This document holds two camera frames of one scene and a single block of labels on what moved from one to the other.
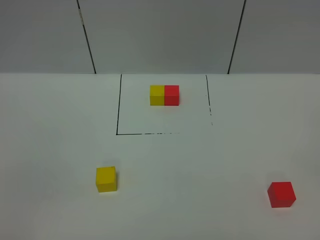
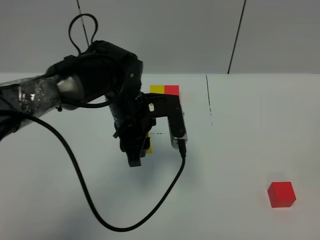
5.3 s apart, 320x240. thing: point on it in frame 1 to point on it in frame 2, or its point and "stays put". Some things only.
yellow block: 106,180 to 150,150
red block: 281,194 stays put
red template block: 171,95 stays put
